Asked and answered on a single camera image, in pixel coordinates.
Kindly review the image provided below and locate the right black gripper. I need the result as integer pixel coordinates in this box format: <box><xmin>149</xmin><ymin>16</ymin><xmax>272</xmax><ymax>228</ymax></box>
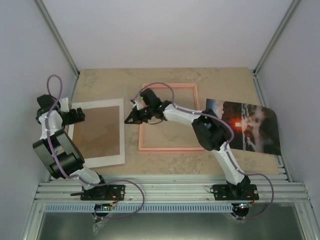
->
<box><xmin>125</xmin><ymin>105</ymin><xmax>155</xmax><ymax>124</ymax></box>

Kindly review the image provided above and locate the pink wooden picture frame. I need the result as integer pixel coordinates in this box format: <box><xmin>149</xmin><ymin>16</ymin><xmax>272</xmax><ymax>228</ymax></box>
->
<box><xmin>136</xmin><ymin>82</ymin><xmax>204</xmax><ymax>152</ymax></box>

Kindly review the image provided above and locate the sunset landscape photo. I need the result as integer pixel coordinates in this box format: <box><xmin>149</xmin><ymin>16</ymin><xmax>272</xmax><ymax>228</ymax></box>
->
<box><xmin>206</xmin><ymin>99</ymin><xmax>281</xmax><ymax>156</ymax></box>

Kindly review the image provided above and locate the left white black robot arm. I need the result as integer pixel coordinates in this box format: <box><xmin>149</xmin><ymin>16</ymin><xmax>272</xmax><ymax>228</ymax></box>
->
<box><xmin>32</xmin><ymin>94</ymin><xmax>110</xmax><ymax>201</ymax></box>

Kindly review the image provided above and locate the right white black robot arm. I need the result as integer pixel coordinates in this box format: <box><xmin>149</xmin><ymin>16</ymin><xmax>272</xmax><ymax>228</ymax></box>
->
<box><xmin>124</xmin><ymin>87</ymin><xmax>251</xmax><ymax>200</ymax></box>

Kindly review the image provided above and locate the brown cardboard backing board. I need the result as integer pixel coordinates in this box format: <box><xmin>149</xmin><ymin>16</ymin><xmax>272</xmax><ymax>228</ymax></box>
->
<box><xmin>72</xmin><ymin>105</ymin><xmax>120</xmax><ymax>159</ymax></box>

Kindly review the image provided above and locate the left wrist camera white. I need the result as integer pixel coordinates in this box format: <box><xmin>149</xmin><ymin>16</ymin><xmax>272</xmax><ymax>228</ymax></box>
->
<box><xmin>59</xmin><ymin>97</ymin><xmax>70</xmax><ymax>112</ymax></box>

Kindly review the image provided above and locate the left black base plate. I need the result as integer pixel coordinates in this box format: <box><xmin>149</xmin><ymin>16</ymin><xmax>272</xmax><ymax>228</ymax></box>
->
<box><xmin>70</xmin><ymin>184</ymin><xmax>126</xmax><ymax>202</ymax></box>

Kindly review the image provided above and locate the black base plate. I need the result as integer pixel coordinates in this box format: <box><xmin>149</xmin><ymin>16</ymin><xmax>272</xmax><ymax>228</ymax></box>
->
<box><xmin>70</xmin><ymin>184</ymin><xmax>126</xmax><ymax>202</ymax></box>
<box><xmin>210</xmin><ymin>184</ymin><xmax>260</xmax><ymax>201</ymax></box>

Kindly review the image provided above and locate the grey slotted cable duct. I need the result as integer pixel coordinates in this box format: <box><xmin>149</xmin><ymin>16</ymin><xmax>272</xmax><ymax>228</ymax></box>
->
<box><xmin>44</xmin><ymin>203</ymin><xmax>233</xmax><ymax>214</ymax></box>

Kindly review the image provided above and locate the aluminium rail base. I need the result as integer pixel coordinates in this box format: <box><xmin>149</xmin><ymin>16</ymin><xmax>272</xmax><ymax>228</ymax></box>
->
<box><xmin>21</xmin><ymin>72</ymin><xmax>318</xmax><ymax>240</ymax></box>

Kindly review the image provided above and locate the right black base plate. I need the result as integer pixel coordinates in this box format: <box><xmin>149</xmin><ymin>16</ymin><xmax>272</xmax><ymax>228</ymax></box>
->
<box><xmin>210</xmin><ymin>184</ymin><xmax>260</xmax><ymax>201</ymax></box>

